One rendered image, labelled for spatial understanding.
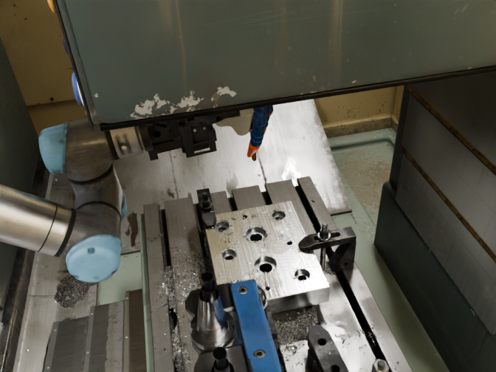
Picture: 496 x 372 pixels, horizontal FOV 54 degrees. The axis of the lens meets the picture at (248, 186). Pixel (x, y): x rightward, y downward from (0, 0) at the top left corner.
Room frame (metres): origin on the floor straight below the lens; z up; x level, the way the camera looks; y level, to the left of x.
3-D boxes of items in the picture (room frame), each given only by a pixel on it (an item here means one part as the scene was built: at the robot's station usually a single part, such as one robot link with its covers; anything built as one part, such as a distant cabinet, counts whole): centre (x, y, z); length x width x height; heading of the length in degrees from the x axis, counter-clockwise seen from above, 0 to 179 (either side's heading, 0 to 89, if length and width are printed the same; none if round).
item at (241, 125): (0.69, 0.00, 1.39); 0.09 x 0.03 x 0.06; 89
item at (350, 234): (0.79, -0.17, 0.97); 0.13 x 0.03 x 0.15; 100
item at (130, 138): (0.68, 0.19, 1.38); 0.08 x 0.05 x 0.08; 12
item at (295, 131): (1.38, 0.10, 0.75); 0.89 x 0.67 x 0.26; 100
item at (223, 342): (0.41, 0.06, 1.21); 0.06 x 0.06 x 0.03
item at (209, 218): (0.93, 0.11, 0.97); 0.13 x 0.03 x 0.15; 10
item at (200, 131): (0.70, 0.11, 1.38); 0.12 x 0.08 x 0.09; 102
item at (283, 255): (0.78, -0.02, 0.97); 0.29 x 0.23 x 0.05; 10
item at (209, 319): (0.41, 0.06, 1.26); 0.04 x 0.04 x 0.07
